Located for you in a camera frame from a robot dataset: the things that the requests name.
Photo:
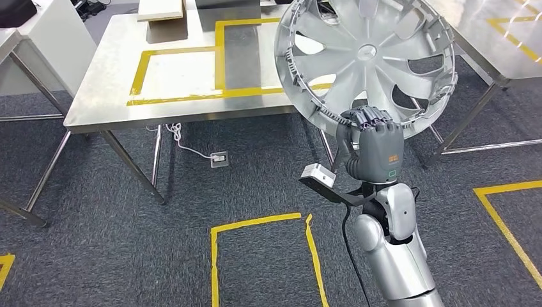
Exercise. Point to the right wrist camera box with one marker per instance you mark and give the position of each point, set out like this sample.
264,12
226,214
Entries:
317,174

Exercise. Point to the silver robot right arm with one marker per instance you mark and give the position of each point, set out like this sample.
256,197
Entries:
398,262

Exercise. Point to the black bag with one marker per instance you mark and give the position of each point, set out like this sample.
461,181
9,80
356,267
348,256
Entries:
17,12

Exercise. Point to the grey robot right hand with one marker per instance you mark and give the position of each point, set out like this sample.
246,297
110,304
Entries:
377,148

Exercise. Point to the yellow table tape outline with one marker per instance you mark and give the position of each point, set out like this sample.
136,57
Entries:
220,55
512,38

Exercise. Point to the white floor socket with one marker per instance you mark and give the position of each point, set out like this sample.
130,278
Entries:
219,159

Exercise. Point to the steel workbench table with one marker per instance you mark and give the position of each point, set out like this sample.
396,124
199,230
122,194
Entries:
106,84

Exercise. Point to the yellow floor tape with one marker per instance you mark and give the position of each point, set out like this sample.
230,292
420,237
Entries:
214,262
504,224
6,267

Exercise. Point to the grey metal panel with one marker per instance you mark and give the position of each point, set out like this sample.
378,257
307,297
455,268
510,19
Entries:
228,3

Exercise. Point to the shallow wooden box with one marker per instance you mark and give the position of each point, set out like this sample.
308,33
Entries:
161,10

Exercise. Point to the white cabinet panel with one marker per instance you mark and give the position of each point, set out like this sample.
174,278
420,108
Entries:
55,46

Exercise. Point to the silver wheel hubcap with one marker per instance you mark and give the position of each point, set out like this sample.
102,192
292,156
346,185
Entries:
364,51

